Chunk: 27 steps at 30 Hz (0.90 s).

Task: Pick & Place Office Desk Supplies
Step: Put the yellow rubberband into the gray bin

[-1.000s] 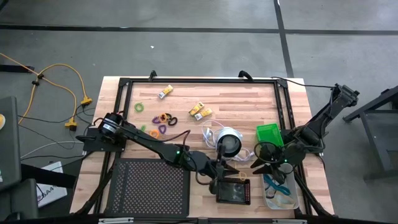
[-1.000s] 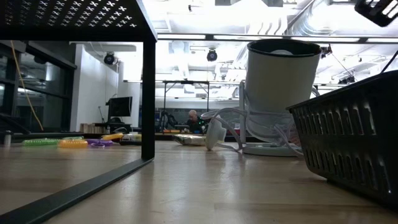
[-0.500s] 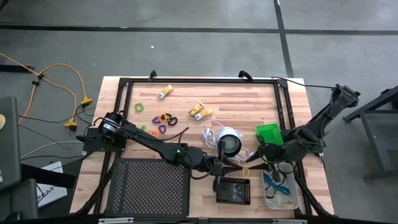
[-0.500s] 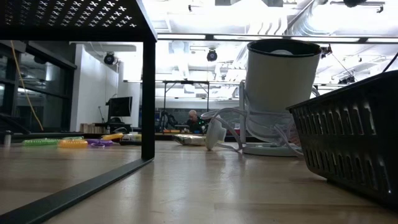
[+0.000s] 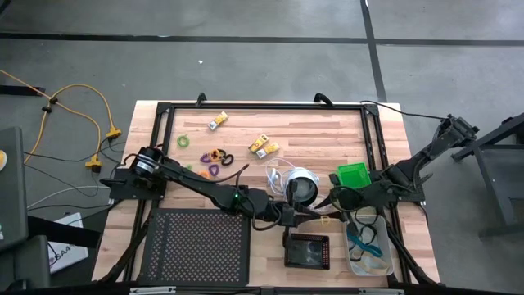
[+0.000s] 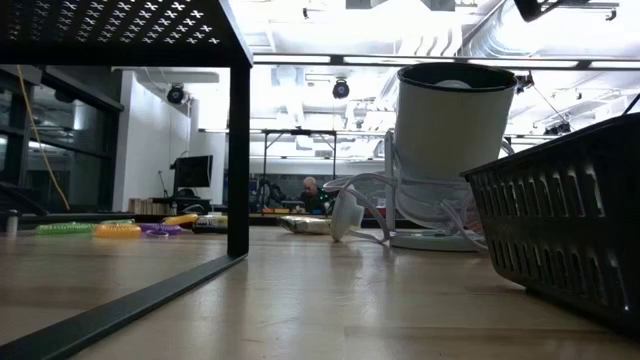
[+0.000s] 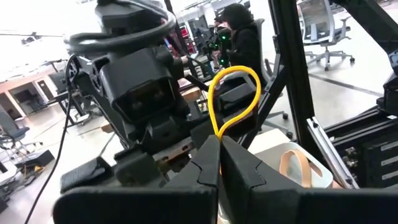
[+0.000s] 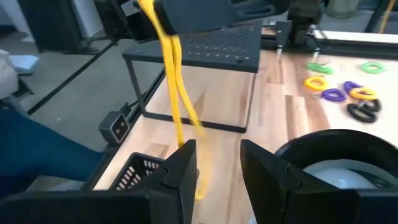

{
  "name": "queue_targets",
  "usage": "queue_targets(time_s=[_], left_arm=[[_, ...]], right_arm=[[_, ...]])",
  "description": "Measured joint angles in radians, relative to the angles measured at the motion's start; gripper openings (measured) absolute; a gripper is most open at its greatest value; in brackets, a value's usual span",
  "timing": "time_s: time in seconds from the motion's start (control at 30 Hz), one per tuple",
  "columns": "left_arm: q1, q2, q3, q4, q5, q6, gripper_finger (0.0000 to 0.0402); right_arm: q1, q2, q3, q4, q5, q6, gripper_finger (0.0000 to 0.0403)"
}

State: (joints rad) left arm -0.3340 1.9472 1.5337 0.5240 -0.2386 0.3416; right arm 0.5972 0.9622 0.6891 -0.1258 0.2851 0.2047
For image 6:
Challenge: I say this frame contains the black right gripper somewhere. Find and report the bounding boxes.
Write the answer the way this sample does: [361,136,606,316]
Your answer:
[513,0,551,24]

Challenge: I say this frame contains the yellow coil keychain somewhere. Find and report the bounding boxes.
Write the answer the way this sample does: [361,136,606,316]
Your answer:
[163,213,200,227]

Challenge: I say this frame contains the white desk lamp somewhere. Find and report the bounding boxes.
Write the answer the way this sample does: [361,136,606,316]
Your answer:
[384,62,519,253]

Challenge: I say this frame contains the black mesh basket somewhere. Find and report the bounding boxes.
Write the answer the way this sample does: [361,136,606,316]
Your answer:
[459,112,640,331]

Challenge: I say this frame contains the person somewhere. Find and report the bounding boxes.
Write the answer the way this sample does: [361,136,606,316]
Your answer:
[297,175,334,216]

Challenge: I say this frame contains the black computer monitor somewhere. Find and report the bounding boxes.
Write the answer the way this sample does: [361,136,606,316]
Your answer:
[172,154,215,190]

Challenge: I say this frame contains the black perforated metal shelf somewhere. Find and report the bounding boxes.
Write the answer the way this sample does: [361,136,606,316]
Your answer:
[0,0,255,360]

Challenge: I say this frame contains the black gantry frame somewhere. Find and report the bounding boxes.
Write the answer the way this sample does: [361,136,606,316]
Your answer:
[259,128,339,181]

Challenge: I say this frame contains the white lamp power cable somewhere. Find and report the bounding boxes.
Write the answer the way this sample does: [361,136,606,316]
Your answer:
[322,139,516,254]

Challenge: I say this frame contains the orange coil keychain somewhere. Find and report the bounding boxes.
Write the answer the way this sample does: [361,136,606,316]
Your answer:
[93,223,143,240]

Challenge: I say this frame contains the yellow extension cable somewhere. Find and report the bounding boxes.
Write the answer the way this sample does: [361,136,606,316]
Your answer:
[16,63,71,211]

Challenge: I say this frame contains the black aluminium table frame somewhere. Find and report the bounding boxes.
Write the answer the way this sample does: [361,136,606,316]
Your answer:
[0,212,426,229]

